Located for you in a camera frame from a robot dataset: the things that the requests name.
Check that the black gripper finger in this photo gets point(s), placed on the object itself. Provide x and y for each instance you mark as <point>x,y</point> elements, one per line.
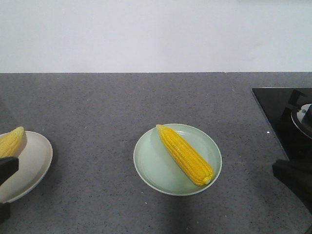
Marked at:
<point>297,176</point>
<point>8,166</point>
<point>4,212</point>

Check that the yellow corn cob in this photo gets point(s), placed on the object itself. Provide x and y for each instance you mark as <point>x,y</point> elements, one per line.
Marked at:
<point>194,166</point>
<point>10,142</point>

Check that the steel pot lid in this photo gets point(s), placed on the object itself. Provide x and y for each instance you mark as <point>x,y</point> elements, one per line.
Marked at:
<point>302,119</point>

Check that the black glass cooktop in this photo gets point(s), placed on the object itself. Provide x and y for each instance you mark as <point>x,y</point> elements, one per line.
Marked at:
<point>277,104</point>

